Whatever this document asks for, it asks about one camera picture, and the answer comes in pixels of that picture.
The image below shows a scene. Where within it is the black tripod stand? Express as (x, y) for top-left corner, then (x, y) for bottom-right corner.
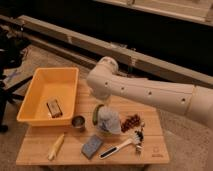
(0, 26), (32, 133)

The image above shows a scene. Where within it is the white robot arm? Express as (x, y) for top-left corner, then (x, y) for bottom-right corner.
(87, 57), (213, 130)

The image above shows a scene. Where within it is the brown block in bin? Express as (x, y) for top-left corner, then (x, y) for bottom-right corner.
(47, 99), (62, 118)

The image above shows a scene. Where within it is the red grape bunch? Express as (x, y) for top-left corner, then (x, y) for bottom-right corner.
(121, 114), (141, 133)

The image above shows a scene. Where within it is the blue sponge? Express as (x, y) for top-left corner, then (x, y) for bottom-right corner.
(81, 135), (103, 159)

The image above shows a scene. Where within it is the small metal cup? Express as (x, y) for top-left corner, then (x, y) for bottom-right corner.
(71, 115), (85, 132)

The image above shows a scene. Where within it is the grey blue cap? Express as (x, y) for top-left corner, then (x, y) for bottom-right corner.
(97, 106), (121, 134)

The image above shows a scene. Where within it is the yellow plastic bin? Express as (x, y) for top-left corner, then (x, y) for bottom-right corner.
(17, 67), (79, 126)

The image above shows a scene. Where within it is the white dish brush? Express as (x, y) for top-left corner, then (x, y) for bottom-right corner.
(99, 123), (145, 159)

